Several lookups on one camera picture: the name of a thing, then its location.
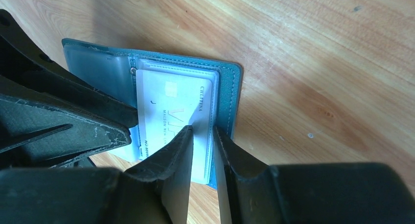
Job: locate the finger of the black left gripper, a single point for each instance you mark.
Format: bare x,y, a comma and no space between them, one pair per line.
37,134
23,62

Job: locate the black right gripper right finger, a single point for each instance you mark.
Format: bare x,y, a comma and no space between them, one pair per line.
252,192

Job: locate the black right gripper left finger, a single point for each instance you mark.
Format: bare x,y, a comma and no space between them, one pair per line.
154,191

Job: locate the white card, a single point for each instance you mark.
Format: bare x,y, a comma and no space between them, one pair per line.
167,102

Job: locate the blue leather card holder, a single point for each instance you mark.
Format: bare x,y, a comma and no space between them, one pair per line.
113,71

